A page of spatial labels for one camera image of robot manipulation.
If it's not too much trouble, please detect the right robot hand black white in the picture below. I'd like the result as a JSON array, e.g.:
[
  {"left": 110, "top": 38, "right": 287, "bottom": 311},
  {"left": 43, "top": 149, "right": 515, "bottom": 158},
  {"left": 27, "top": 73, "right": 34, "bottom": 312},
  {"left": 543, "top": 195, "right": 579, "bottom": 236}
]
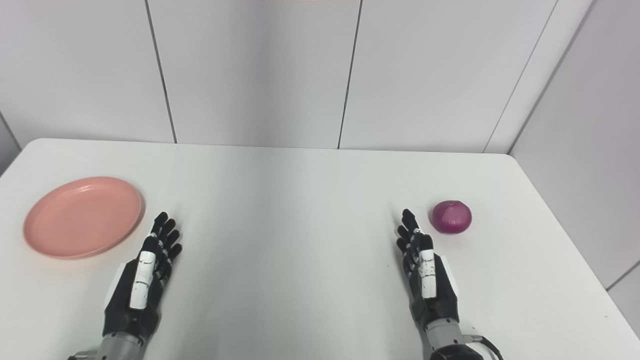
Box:
[{"left": 396, "top": 208, "right": 460, "bottom": 332}]

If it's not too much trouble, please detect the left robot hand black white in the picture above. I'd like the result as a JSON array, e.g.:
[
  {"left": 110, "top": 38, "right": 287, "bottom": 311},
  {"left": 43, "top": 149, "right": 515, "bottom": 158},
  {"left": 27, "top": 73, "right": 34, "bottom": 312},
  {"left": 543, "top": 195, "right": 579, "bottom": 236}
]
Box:
[{"left": 102, "top": 211, "right": 183, "bottom": 343}]

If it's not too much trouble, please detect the purple red onion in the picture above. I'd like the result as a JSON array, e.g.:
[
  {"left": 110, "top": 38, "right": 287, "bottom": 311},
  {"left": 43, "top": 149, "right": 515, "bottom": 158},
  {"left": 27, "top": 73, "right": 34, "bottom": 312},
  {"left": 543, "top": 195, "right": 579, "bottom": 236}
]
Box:
[{"left": 430, "top": 200, "right": 473, "bottom": 235}]

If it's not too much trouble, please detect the pink round plate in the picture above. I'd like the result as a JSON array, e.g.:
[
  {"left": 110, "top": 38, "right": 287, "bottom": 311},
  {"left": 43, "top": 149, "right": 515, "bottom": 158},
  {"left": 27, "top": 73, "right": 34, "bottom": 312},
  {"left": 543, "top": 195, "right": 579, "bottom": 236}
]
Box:
[{"left": 22, "top": 176, "right": 146, "bottom": 260}]

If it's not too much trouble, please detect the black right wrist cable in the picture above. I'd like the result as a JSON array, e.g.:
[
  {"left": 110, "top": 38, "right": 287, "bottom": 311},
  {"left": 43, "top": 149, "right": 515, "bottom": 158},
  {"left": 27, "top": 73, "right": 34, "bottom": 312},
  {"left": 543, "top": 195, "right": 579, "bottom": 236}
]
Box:
[{"left": 464, "top": 334, "right": 504, "bottom": 360}]

